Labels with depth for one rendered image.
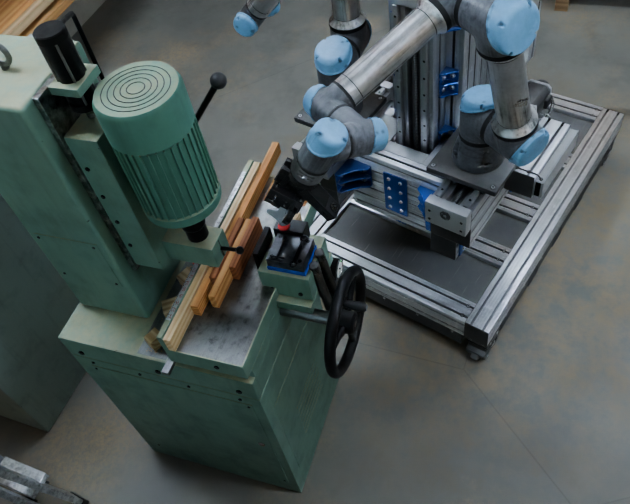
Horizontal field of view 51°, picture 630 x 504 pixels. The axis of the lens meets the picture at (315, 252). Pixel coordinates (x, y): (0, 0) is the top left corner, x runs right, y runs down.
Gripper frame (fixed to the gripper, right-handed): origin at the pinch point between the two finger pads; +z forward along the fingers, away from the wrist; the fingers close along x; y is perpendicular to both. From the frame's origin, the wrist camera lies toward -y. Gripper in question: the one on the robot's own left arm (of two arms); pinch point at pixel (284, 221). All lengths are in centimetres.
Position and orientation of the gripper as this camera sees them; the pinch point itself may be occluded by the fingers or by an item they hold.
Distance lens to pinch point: 161.1
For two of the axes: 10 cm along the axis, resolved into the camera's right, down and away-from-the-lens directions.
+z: -3.6, 4.5, 8.2
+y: -8.8, -4.5, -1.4
